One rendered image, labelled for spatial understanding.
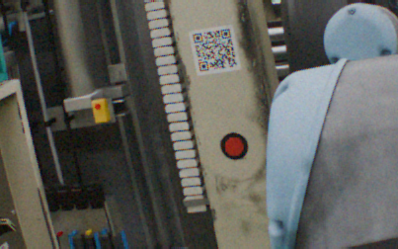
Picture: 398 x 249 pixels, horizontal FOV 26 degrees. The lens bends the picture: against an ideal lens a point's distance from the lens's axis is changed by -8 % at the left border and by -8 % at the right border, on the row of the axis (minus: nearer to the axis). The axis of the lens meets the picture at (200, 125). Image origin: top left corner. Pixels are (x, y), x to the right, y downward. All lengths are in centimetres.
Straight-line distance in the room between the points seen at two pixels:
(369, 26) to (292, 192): 40
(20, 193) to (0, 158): 6
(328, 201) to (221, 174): 106
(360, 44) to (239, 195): 72
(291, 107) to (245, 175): 103
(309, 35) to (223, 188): 39
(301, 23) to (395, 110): 79
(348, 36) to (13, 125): 60
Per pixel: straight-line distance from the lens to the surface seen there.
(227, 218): 157
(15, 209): 135
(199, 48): 151
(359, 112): 50
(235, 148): 152
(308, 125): 50
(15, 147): 133
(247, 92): 150
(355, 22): 88
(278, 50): 189
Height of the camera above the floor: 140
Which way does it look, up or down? 11 degrees down
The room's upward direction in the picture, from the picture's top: 12 degrees counter-clockwise
